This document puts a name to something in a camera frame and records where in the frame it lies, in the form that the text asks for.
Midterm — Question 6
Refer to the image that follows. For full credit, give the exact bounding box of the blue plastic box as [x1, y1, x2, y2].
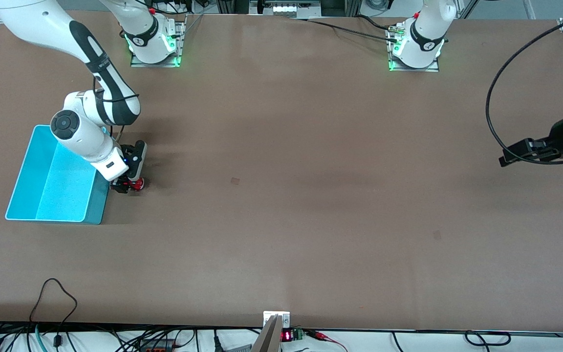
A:
[5, 125, 111, 225]

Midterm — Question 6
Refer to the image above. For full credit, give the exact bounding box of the orange black power strip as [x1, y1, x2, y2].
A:
[139, 340, 174, 352]

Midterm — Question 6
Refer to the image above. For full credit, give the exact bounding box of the lit white LED device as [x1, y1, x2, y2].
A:
[250, 0, 321, 18]

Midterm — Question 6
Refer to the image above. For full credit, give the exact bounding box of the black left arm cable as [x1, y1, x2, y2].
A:
[486, 10, 563, 165]

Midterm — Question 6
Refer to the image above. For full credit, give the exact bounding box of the thin black looped cable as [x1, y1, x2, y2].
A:
[28, 278, 78, 348]

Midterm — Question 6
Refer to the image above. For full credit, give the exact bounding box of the black coiled cable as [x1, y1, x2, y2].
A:
[464, 330, 512, 347]

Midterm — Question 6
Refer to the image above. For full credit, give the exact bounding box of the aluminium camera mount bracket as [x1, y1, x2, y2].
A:
[251, 311, 292, 352]

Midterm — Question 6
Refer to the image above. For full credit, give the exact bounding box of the red clip lead wire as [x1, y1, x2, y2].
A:
[306, 330, 348, 352]

